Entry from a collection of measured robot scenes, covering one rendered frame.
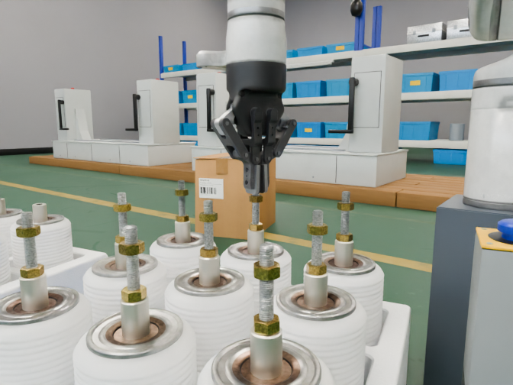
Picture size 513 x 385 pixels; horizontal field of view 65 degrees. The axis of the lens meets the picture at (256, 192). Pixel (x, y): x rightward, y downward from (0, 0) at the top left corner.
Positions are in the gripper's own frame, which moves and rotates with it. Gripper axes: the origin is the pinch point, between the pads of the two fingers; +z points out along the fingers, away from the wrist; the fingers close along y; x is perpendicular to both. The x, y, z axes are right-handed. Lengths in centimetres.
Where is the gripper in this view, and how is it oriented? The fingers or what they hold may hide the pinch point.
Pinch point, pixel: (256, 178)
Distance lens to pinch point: 52.0
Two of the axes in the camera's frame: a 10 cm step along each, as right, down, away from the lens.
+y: 7.6, -1.1, 6.4
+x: -6.5, -1.2, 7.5
